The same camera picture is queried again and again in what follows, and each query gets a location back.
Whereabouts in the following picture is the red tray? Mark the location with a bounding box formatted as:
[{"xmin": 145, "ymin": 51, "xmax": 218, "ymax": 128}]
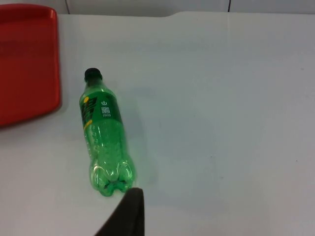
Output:
[{"xmin": 0, "ymin": 3, "xmax": 62, "ymax": 127}]

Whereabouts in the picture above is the green plastic bottle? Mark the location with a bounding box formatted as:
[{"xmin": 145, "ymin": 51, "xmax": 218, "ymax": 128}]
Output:
[{"xmin": 78, "ymin": 67, "xmax": 136, "ymax": 198}]

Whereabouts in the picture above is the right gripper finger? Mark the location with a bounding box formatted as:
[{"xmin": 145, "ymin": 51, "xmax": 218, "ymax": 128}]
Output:
[{"xmin": 94, "ymin": 187, "xmax": 145, "ymax": 236}]

